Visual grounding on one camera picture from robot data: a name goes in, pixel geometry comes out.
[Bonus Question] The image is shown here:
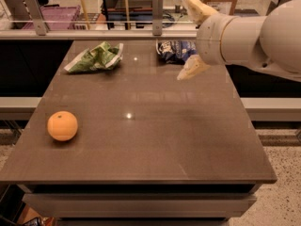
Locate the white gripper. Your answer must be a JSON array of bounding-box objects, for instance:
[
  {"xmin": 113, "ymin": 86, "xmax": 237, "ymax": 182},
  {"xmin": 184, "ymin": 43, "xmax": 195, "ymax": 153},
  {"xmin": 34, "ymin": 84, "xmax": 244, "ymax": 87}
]
[{"xmin": 177, "ymin": 0, "xmax": 234, "ymax": 80}]

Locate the green jalapeno chip bag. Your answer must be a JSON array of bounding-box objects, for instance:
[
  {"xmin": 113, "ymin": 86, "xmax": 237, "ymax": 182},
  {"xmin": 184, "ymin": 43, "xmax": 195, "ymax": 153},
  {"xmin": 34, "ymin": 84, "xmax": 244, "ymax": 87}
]
[{"xmin": 64, "ymin": 41, "xmax": 124, "ymax": 74}]

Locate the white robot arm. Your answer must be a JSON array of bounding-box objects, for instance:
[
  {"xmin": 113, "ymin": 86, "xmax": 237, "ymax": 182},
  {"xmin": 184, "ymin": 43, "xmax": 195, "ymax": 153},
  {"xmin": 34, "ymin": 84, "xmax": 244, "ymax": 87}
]
[{"xmin": 178, "ymin": 0, "xmax": 301, "ymax": 82}]

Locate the blue chip bag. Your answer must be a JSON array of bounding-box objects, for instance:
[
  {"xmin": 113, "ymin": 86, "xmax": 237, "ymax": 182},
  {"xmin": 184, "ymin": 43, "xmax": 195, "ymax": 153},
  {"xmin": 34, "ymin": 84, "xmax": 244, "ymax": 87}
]
[{"xmin": 156, "ymin": 40, "xmax": 198, "ymax": 64}]

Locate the purple plastic crate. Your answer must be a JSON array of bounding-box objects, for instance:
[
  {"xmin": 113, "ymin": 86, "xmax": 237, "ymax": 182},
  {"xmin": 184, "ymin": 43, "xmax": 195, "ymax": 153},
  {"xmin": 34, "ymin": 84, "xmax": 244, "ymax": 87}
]
[{"xmin": 21, "ymin": 5, "xmax": 82, "ymax": 31}]

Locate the orange fruit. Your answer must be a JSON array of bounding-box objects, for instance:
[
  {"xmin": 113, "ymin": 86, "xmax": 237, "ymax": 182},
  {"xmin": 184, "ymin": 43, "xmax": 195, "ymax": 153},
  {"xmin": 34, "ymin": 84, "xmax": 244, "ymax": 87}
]
[{"xmin": 47, "ymin": 111, "xmax": 78, "ymax": 141}]

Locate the glass railing panel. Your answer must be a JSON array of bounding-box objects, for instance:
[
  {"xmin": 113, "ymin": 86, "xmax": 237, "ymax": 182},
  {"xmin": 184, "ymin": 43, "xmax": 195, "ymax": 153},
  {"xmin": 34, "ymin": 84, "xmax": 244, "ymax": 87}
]
[{"xmin": 0, "ymin": 20, "xmax": 197, "ymax": 31}]

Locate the middle metal railing post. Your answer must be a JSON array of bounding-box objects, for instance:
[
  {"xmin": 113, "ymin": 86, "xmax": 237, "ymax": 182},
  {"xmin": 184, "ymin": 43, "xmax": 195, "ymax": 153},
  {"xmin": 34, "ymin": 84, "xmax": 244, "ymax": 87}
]
[{"xmin": 152, "ymin": 0, "xmax": 163, "ymax": 36}]

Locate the yellow broom handle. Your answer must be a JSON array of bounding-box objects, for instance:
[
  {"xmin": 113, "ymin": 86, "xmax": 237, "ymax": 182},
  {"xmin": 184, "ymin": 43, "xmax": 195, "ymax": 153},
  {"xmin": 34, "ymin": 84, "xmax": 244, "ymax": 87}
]
[{"xmin": 80, "ymin": 0, "xmax": 90, "ymax": 30}]

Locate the left metal railing post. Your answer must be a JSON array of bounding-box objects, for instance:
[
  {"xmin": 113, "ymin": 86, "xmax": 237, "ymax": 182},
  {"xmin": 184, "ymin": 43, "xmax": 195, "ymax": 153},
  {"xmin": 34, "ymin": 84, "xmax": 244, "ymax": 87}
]
[{"xmin": 24, "ymin": 0, "xmax": 48, "ymax": 36}]

